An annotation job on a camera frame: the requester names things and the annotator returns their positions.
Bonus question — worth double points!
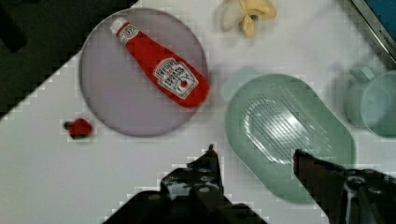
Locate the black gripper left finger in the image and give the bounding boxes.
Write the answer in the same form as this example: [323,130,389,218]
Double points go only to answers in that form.
[103,147,267,224]

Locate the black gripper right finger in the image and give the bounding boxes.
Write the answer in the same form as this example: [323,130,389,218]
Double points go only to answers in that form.
[293,149,396,224]

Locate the green plastic strainer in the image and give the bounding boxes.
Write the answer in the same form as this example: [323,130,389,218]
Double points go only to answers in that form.
[221,67,355,203]

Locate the green plastic mug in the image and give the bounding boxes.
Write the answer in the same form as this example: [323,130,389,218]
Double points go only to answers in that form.
[345,67,396,138]

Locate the red ketchup bottle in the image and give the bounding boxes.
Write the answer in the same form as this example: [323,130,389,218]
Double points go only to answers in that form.
[110,18,209,108]

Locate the lavender round plate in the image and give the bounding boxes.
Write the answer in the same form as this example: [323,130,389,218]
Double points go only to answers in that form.
[79,7,208,136]

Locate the small red toy tomato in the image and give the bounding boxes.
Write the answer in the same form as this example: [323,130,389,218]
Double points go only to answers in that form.
[63,119,92,139]

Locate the black toaster oven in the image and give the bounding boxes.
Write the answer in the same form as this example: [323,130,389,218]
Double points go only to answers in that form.
[350,0,396,68]

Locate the peeled toy banana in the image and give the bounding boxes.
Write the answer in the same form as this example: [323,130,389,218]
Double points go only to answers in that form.
[220,0,277,37]

